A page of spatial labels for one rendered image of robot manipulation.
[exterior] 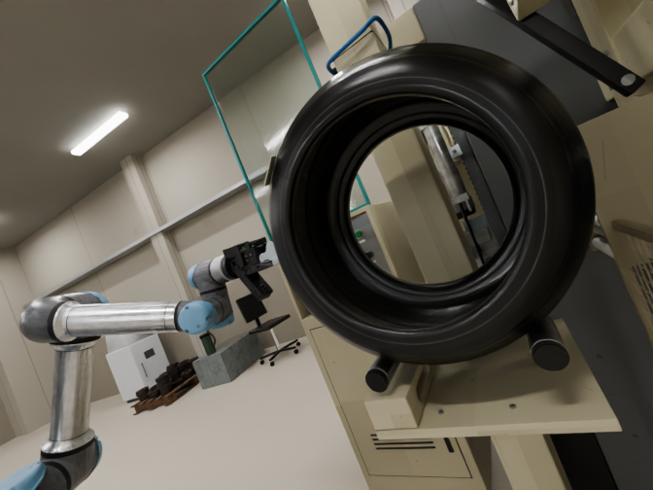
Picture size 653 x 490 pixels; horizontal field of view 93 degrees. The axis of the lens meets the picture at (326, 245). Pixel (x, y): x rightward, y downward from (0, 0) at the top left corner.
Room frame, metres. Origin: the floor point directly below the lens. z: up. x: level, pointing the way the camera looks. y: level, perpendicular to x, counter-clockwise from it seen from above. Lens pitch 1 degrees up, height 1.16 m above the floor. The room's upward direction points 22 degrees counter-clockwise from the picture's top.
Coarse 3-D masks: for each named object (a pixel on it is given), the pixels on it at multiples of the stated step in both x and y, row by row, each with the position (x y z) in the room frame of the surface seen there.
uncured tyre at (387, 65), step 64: (384, 64) 0.47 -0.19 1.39; (448, 64) 0.43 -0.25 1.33; (512, 64) 0.42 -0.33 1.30; (320, 128) 0.52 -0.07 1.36; (384, 128) 0.74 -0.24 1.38; (512, 128) 0.40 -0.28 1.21; (576, 128) 0.41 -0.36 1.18; (320, 192) 0.81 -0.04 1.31; (512, 192) 0.66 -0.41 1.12; (576, 192) 0.40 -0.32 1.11; (320, 256) 0.80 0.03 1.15; (512, 256) 0.66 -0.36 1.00; (576, 256) 0.42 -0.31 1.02; (320, 320) 0.62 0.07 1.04; (384, 320) 0.73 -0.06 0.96; (448, 320) 0.71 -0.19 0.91; (512, 320) 0.45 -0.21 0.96
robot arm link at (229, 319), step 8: (224, 288) 0.88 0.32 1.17; (200, 296) 0.87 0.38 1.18; (208, 296) 0.85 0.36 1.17; (216, 296) 0.85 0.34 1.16; (224, 296) 0.87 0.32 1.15; (224, 304) 0.84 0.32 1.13; (224, 312) 0.83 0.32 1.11; (232, 312) 0.89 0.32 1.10; (224, 320) 0.86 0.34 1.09; (232, 320) 0.88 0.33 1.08; (216, 328) 0.85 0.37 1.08
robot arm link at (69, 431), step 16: (80, 336) 0.83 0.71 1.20; (96, 336) 0.87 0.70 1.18; (64, 352) 0.83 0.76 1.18; (80, 352) 0.84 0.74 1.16; (64, 368) 0.83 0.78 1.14; (80, 368) 0.84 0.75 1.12; (64, 384) 0.83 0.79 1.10; (80, 384) 0.85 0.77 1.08; (64, 400) 0.83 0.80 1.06; (80, 400) 0.85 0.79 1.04; (64, 416) 0.82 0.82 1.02; (80, 416) 0.85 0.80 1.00; (64, 432) 0.82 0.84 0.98; (80, 432) 0.85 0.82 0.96; (48, 448) 0.81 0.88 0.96; (64, 448) 0.82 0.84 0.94; (80, 448) 0.84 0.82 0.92; (96, 448) 0.90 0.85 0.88; (64, 464) 0.81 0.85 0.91; (80, 464) 0.84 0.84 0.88; (96, 464) 0.89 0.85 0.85; (80, 480) 0.84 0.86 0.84
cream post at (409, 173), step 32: (320, 0) 0.86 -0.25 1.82; (352, 0) 0.82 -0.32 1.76; (352, 32) 0.83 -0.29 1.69; (416, 128) 0.85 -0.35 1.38; (384, 160) 0.86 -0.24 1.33; (416, 160) 0.82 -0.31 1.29; (416, 192) 0.84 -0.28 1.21; (416, 224) 0.85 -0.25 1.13; (448, 224) 0.81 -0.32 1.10; (416, 256) 0.87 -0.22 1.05; (448, 256) 0.83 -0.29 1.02; (512, 448) 0.85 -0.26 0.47; (544, 448) 0.81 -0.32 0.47; (512, 480) 0.87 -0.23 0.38; (544, 480) 0.83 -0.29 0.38
